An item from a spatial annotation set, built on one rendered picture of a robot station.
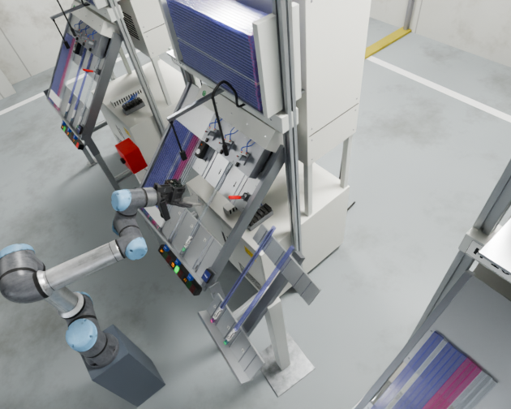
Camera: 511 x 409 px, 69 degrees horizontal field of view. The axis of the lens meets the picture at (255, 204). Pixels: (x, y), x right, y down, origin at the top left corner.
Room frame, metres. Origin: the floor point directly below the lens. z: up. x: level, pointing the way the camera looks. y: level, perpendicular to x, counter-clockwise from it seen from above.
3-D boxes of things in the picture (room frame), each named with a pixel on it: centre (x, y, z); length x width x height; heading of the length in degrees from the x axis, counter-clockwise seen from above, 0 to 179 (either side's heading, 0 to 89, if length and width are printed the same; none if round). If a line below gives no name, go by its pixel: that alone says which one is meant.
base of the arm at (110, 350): (0.68, 0.81, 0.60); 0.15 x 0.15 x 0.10
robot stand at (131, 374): (0.68, 0.81, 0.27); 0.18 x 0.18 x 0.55; 30
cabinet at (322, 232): (1.44, -0.07, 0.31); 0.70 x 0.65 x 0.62; 32
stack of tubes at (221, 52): (1.33, 0.00, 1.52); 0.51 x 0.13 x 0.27; 32
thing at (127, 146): (1.81, 0.70, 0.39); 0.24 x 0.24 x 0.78; 32
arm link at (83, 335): (0.69, 0.81, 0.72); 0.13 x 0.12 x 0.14; 21
